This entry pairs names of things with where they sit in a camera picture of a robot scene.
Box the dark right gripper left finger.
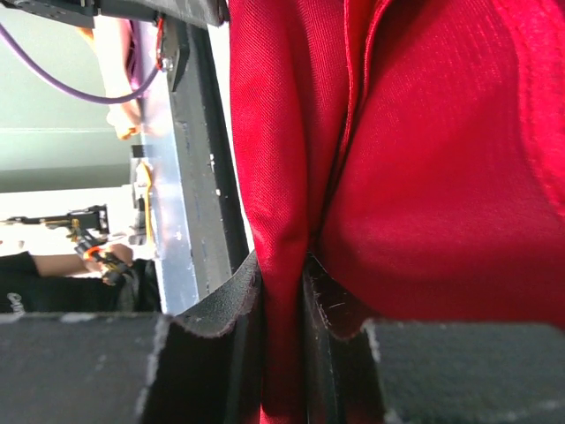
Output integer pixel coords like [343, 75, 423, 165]
[1, 254, 262, 423]

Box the person in black shirt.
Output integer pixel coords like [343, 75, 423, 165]
[1, 244, 162, 314]

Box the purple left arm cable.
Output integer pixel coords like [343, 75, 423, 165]
[0, 19, 167, 106]

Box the red cloth napkin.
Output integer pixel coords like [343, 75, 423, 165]
[229, 1, 564, 423]

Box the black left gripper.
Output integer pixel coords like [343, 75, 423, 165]
[1, 0, 230, 29]

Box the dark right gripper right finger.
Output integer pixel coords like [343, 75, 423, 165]
[302, 257, 564, 423]

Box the aluminium front rail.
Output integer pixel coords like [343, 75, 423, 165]
[139, 18, 249, 314]

